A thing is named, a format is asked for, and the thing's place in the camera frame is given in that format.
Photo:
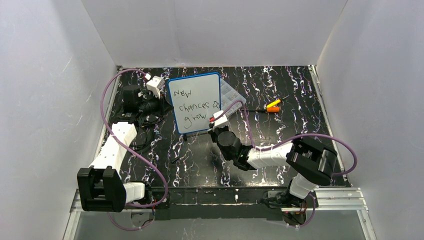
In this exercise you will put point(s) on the blue framed whiteboard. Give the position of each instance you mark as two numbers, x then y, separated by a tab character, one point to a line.
194	99

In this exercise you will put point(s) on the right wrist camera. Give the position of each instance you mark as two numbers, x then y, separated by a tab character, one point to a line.
218	120

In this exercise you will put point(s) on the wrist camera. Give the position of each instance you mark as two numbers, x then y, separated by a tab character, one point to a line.
218	120
155	85

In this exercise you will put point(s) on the clear plastic screw box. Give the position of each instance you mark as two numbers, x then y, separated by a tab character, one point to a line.
229	95

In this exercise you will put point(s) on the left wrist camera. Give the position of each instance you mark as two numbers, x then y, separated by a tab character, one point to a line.
155	85

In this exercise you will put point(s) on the orange handled screwdriver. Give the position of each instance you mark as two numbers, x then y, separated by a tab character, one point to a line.
270	110

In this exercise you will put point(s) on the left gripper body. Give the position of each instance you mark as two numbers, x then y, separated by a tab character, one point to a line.
158	105

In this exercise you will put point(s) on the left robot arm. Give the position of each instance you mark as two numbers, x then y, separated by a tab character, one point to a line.
100	185

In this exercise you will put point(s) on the yellow handled screwdriver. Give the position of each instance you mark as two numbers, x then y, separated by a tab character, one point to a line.
274	103

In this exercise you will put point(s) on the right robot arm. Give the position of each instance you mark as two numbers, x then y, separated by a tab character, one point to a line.
313	161

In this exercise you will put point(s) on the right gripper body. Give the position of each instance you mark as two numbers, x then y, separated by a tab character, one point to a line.
214	131

